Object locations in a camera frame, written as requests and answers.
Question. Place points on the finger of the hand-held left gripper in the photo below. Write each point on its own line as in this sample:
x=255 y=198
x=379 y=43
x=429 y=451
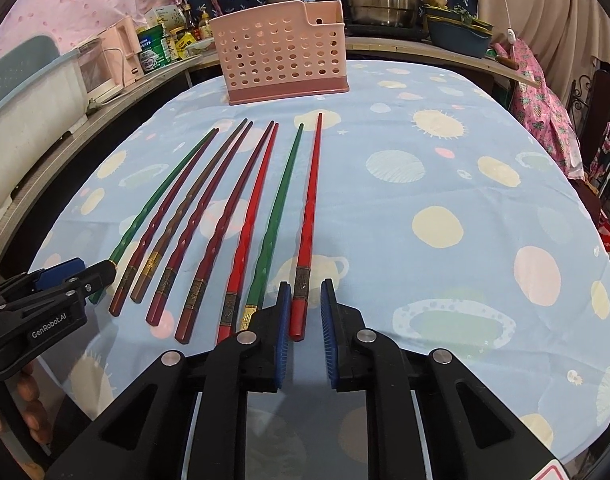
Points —
x=60 y=270
x=100 y=275

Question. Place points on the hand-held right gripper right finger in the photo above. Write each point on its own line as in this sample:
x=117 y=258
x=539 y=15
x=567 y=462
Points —
x=327 y=320

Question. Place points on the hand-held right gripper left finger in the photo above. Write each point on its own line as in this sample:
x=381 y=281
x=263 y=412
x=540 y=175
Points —
x=283 y=320

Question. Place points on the dark red chopstick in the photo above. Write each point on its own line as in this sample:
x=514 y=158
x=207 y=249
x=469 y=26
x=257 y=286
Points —
x=194 y=297
x=165 y=282
x=129 y=277

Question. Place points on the brown chopstick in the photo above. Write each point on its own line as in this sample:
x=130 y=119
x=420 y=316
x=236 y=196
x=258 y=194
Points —
x=152 y=265

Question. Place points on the green chopstick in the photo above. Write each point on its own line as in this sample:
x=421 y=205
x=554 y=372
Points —
x=156 y=199
x=271 y=237

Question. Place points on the pink perforated utensil basket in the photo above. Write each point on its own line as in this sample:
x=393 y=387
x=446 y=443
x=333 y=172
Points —
x=285 y=85

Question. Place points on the person's left hand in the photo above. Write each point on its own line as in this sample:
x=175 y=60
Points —
x=35 y=405

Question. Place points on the white plastic tub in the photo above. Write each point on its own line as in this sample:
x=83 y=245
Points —
x=15 y=150

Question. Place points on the blue planet print tablecloth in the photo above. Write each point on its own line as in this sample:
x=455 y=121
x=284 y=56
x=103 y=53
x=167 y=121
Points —
x=410 y=210

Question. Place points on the white clear-front appliance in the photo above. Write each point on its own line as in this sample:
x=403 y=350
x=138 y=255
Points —
x=100 y=75

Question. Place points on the grey-green chair back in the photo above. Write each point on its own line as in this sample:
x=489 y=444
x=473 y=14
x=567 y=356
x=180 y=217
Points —
x=20 y=65

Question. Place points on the pink appliance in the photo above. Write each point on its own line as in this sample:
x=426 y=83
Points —
x=122 y=45

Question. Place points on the green white can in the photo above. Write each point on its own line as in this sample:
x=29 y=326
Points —
x=155 y=50

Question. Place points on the white food packet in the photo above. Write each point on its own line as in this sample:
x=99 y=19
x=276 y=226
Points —
x=162 y=16

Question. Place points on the small amber bottle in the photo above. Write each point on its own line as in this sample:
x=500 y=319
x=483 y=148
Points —
x=206 y=27

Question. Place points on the dark sauce bottle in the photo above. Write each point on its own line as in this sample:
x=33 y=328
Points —
x=188 y=17

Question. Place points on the black stove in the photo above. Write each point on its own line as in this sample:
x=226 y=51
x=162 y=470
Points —
x=385 y=31

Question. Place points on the brown wooden stick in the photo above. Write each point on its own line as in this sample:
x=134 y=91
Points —
x=216 y=2

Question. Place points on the pink floral cloth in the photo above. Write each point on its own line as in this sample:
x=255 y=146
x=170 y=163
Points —
x=540 y=105

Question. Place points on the blue basin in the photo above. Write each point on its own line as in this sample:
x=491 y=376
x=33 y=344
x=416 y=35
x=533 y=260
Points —
x=457 y=40

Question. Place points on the wooden rolling pin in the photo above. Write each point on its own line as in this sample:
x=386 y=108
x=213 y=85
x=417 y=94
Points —
x=505 y=57

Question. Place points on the green vegetables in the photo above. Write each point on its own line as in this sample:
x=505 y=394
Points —
x=472 y=17

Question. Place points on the black metal chair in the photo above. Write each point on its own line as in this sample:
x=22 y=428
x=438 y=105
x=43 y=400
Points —
x=600 y=110

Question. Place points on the beige curtain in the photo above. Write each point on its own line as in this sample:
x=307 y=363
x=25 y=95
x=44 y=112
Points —
x=545 y=10

